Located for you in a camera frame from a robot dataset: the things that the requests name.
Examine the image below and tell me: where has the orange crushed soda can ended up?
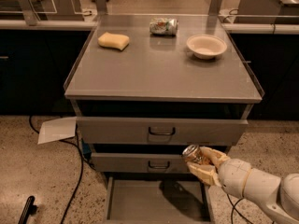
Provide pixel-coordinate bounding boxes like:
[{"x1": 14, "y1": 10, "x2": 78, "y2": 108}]
[{"x1": 182, "y1": 145, "x2": 210, "y2": 165}]

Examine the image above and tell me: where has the black floor cable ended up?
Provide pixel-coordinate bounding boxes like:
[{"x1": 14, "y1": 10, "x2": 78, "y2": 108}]
[
  {"x1": 225, "y1": 193, "x2": 253, "y2": 224},
  {"x1": 28, "y1": 115, "x2": 96, "y2": 224}
]

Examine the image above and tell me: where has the green white soda can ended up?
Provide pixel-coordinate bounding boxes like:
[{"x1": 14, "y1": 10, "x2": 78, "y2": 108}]
[{"x1": 149, "y1": 18, "x2": 178, "y2": 35}]

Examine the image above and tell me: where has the black handle object on floor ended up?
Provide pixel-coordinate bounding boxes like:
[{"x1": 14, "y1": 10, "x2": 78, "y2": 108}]
[{"x1": 18, "y1": 196, "x2": 37, "y2": 224}]

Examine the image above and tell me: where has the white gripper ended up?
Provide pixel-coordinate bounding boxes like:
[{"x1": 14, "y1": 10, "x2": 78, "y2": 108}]
[{"x1": 187, "y1": 147, "x2": 251, "y2": 198}]

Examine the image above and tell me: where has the black floor cable left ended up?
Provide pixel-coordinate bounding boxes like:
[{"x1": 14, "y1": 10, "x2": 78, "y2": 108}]
[{"x1": 28, "y1": 115, "x2": 96, "y2": 224}]

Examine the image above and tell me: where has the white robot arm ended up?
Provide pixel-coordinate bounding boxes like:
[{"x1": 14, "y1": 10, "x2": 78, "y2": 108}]
[{"x1": 182, "y1": 145, "x2": 299, "y2": 224}]

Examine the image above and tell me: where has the white paper bowl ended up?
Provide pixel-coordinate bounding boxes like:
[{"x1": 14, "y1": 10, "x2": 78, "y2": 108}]
[{"x1": 186, "y1": 35, "x2": 227, "y2": 60}]

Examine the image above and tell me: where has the top grey drawer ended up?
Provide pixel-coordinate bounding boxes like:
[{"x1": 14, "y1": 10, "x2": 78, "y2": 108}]
[{"x1": 77, "y1": 117, "x2": 248, "y2": 146}]

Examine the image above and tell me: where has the grey drawer cabinet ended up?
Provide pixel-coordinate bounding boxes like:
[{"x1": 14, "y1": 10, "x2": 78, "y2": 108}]
[{"x1": 63, "y1": 13, "x2": 265, "y2": 224}]

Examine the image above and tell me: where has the black floor cable right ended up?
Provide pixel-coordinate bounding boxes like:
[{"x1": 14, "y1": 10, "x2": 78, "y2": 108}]
[{"x1": 225, "y1": 193, "x2": 253, "y2": 224}]

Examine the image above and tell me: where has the middle grey drawer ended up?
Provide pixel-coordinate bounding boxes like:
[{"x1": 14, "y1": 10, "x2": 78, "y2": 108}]
[{"x1": 92, "y1": 153, "x2": 189, "y2": 174}]

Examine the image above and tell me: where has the bottom open grey drawer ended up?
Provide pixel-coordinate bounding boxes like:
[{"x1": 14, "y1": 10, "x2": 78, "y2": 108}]
[{"x1": 103, "y1": 174, "x2": 214, "y2": 224}]

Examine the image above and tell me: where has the yellow sponge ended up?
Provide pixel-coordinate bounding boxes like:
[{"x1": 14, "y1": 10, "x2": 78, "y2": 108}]
[{"x1": 98, "y1": 32, "x2": 130, "y2": 50}]

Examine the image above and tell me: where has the white paper sheet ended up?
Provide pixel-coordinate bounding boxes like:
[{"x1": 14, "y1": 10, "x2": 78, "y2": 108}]
[{"x1": 37, "y1": 117, "x2": 77, "y2": 145}]

